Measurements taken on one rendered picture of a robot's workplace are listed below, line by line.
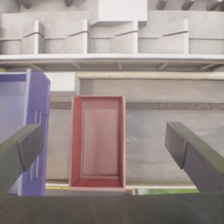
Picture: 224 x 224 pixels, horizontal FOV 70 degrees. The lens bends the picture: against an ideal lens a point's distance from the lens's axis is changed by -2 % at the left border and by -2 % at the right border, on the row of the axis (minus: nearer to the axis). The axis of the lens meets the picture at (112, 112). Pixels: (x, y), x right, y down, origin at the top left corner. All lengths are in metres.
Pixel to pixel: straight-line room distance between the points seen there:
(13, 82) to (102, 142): 0.40
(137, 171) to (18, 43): 0.69
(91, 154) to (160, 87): 0.42
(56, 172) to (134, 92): 0.48
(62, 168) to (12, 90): 0.38
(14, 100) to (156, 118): 0.54
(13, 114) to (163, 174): 0.60
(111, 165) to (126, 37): 0.50
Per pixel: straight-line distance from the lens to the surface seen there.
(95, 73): 0.74
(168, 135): 0.16
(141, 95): 0.74
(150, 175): 0.74
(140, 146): 0.72
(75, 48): 0.63
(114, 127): 0.71
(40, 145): 0.17
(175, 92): 0.78
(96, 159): 0.72
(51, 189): 1.24
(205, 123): 0.81
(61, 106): 0.77
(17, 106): 0.55
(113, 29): 0.66
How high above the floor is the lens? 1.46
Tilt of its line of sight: 82 degrees down
